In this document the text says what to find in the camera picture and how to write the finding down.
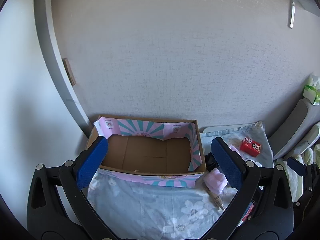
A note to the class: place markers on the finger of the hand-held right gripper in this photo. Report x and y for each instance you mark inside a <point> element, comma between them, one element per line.
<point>296,163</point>

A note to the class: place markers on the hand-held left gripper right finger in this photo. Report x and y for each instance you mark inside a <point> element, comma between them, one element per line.
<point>226,162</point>

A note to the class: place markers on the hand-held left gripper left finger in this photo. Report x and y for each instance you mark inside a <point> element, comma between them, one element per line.
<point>92,162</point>

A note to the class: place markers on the small red carton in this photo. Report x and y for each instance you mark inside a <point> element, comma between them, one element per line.
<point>250,148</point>

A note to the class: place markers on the gold cosmetic tube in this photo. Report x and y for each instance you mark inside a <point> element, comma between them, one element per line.
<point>216,200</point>

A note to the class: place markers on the cardboard box with pink lining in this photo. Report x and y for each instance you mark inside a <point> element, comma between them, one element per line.
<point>150,152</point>

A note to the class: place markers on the grey chair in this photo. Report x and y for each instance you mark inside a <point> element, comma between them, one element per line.
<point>292,127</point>

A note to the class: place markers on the blue floral cloth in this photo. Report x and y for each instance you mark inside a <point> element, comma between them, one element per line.
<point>150,205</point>

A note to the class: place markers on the green tissue pack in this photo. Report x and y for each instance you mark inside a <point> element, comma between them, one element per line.
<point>312,90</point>

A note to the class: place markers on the wooden block on frame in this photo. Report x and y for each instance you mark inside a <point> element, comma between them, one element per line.
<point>69,71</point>

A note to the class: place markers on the grey door frame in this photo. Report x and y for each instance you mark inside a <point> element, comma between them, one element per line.
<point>57,62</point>

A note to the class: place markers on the white shelf bracket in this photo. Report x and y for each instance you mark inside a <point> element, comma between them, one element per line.
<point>293,10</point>

